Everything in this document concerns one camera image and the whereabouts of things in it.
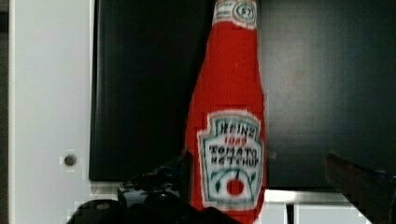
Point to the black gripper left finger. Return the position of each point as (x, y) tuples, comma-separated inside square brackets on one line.
[(158, 197)]

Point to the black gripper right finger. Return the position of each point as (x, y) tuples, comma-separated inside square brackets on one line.
[(371, 192)]

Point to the red plush ketchup bottle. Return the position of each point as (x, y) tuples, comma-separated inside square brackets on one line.
[(225, 131)]

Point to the black toaster oven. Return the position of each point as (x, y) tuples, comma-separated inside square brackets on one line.
[(328, 78)]

